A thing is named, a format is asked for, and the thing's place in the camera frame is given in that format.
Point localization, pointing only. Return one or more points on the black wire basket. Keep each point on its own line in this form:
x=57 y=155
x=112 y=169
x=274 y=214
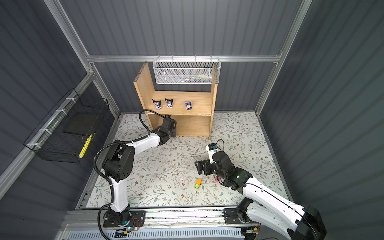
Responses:
x=63 y=135

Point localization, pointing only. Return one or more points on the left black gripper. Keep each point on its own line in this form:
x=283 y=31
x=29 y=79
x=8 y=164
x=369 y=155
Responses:
x=173 y=132

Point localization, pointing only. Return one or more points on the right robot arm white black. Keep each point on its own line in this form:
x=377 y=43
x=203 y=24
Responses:
x=262 y=205

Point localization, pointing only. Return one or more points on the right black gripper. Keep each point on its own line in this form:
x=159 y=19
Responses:
x=200 y=167

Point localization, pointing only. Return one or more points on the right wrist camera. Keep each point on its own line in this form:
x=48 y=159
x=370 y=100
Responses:
x=211 y=149

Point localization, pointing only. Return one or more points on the white wire mesh basket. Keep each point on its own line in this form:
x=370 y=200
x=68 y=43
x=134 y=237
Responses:
x=186 y=73

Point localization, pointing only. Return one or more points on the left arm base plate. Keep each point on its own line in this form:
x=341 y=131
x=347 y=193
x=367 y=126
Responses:
x=132 y=219

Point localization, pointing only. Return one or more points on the yellow green marker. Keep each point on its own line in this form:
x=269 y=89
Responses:
x=85 y=147

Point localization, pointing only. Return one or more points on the black purple figurine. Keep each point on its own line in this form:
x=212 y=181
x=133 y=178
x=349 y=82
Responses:
x=169 y=103
x=188 y=105
x=157 y=104

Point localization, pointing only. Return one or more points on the white ribbed cable duct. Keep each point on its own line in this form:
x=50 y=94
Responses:
x=217 y=233

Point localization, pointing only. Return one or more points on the aluminium rail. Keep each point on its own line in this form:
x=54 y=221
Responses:
x=155 y=218

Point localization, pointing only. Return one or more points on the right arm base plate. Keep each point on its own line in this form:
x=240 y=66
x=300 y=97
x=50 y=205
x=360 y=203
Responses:
x=231 y=216

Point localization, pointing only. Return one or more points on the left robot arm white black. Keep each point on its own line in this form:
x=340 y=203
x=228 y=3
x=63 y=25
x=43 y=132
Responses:
x=114 y=162

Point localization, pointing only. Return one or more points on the wooden two-tier shelf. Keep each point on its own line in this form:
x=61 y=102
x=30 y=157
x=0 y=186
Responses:
x=193 y=111

